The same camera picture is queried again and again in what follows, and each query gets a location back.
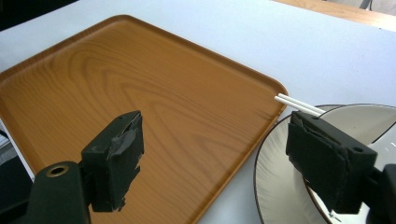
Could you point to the white chopstick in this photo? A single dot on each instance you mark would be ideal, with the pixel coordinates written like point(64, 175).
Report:
point(300, 102)
point(294, 105)

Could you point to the white table cover sheet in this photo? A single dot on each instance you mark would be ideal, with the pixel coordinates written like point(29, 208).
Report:
point(311, 46)

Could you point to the grey plate with dark rim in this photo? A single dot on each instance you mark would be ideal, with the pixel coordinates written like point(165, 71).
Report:
point(274, 174)

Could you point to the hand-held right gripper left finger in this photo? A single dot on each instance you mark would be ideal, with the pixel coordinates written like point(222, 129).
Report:
point(115, 168)

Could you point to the wood-grain brown tray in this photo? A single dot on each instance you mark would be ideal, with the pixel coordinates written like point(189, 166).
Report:
point(149, 81)

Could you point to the white bowl with dark rim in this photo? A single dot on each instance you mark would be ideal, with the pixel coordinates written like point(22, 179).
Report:
point(358, 123)

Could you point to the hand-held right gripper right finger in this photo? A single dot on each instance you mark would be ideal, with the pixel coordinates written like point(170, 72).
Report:
point(330, 161)

